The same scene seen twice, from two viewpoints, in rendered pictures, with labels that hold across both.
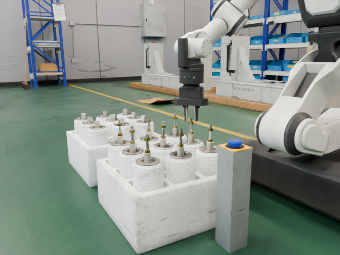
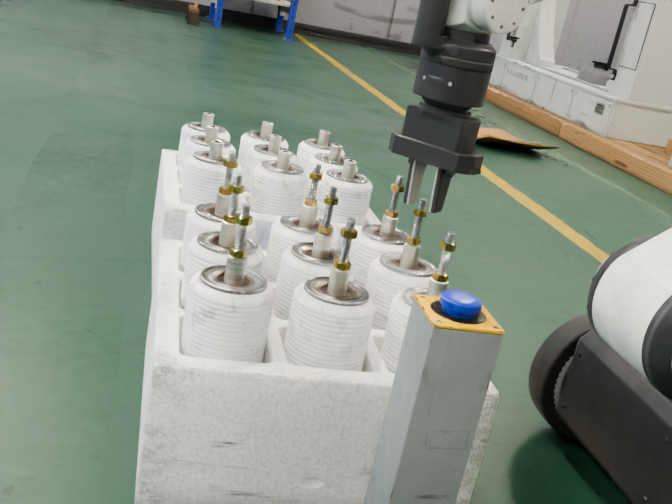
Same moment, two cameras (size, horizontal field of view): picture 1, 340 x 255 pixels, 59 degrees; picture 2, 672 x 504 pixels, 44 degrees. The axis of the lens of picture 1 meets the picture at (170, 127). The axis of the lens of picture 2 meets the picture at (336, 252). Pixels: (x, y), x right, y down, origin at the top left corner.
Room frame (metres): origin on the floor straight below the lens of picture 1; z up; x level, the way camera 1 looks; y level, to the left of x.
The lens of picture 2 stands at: (0.08, -0.26, 0.60)
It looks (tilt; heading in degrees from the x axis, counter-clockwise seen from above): 19 degrees down; 15
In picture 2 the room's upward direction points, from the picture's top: 12 degrees clockwise
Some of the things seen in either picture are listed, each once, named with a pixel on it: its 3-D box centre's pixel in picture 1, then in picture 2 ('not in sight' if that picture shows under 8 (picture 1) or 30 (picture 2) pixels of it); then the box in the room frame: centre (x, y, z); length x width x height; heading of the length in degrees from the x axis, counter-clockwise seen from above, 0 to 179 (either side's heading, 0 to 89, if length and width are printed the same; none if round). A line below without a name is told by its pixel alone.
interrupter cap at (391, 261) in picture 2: (190, 141); (407, 265); (1.10, -0.08, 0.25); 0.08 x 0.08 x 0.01
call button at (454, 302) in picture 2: (235, 144); (459, 306); (0.83, -0.18, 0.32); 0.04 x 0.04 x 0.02
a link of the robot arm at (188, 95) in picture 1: (191, 87); (444, 113); (1.10, -0.08, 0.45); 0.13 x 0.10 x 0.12; 74
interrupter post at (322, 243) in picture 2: (163, 142); (321, 245); (1.04, 0.02, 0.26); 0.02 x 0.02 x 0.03
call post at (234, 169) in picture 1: (232, 197); (421, 454); (0.83, -0.18, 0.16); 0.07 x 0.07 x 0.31; 29
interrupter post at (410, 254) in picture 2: (190, 138); (410, 256); (1.10, -0.08, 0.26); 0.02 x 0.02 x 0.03
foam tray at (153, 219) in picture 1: (164, 187); (297, 367); (1.04, 0.02, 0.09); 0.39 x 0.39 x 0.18; 29
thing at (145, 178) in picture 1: (148, 188); (221, 353); (0.88, 0.07, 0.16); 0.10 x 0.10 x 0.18
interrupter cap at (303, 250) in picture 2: (163, 146); (320, 254); (1.04, 0.02, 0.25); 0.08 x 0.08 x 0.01
